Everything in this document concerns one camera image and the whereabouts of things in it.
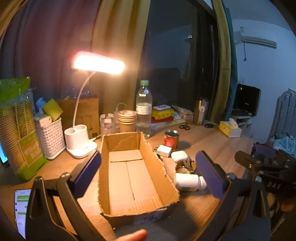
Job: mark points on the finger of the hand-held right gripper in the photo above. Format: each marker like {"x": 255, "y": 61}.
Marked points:
{"x": 245, "y": 161}

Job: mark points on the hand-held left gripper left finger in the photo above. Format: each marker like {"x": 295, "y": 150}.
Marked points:
{"x": 89, "y": 171}

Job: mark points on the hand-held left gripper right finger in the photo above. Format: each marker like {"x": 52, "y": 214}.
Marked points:
{"x": 209, "y": 176}

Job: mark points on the white pill bottle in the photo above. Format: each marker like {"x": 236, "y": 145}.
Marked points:
{"x": 186, "y": 182}

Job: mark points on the white earbuds case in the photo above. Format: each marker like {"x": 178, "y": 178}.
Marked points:
{"x": 179, "y": 156}

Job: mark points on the cardboard box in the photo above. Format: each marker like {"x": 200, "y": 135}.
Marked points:
{"x": 129, "y": 180}

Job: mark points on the white charger adapter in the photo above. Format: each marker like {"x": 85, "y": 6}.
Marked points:
{"x": 164, "y": 150}

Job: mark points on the red tin can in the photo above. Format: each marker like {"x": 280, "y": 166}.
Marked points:
{"x": 170, "y": 141}

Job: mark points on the person's left hand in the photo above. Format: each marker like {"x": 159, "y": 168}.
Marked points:
{"x": 134, "y": 236}

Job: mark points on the white desk lamp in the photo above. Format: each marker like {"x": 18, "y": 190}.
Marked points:
{"x": 79, "y": 141}

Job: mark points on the yellow tissue box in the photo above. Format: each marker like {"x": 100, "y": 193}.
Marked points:
{"x": 229, "y": 129}

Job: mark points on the white cabinet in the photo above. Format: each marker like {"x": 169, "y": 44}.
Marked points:
{"x": 240, "y": 120}

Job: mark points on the light blue printed blanket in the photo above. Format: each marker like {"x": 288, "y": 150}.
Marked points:
{"x": 284, "y": 142}

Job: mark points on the black key fob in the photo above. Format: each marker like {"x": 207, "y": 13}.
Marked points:
{"x": 209, "y": 125}

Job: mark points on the white plastic basket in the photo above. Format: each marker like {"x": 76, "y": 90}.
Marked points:
{"x": 49, "y": 139}

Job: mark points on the black scissors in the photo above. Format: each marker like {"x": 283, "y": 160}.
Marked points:
{"x": 184, "y": 126}

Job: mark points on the brown cardboard lamp packaging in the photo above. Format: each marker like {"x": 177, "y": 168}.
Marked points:
{"x": 87, "y": 115}

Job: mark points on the stack of brown paper cups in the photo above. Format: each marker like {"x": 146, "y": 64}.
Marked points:
{"x": 127, "y": 126}

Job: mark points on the black monitor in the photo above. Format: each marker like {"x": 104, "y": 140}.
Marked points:
{"x": 246, "y": 99}

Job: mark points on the steel thermos flask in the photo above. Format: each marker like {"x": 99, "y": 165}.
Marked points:
{"x": 200, "y": 113}

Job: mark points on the pale yellow flat folder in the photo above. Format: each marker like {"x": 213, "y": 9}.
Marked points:
{"x": 171, "y": 124}

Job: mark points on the small white boxes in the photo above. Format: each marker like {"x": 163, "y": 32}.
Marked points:
{"x": 183, "y": 111}

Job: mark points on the grey folding rack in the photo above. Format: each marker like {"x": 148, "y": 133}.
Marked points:
{"x": 286, "y": 104}

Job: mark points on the yellow-green sponge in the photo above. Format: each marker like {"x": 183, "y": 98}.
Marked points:
{"x": 52, "y": 110}

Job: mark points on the red book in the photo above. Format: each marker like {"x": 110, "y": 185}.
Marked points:
{"x": 161, "y": 121}

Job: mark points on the green pack of paper cups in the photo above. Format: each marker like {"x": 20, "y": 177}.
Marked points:
{"x": 20, "y": 139}

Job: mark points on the smartphone with lit screen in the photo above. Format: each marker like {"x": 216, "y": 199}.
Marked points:
{"x": 22, "y": 208}

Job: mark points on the clear plastic water bottle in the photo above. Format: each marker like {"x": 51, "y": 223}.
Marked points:
{"x": 143, "y": 111}

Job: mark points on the blue cleaning cloth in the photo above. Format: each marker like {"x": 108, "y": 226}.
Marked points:
{"x": 40, "y": 104}

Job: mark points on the white power bank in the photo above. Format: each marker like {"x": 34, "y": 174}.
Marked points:
{"x": 161, "y": 107}

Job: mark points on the teal curtain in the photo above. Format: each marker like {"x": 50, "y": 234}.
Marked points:
{"x": 233, "y": 69}

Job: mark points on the olive curtain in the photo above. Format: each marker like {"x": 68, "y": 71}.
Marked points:
{"x": 223, "y": 58}
{"x": 120, "y": 30}

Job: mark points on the white air conditioner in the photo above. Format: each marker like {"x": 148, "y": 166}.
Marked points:
{"x": 254, "y": 38}

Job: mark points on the purple grey curtain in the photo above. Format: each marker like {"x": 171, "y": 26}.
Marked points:
{"x": 46, "y": 46}

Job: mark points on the dark glass window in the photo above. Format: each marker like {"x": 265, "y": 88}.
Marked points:
{"x": 175, "y": 46}

